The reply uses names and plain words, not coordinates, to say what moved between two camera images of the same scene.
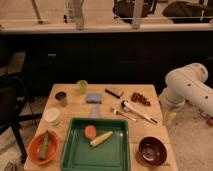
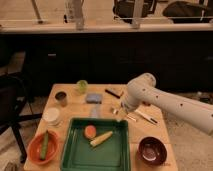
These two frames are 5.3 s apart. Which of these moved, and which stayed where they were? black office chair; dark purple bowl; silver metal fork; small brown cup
Moved: silver metal fork
Stayed: dark purple bowl; black office chair; small brown cup
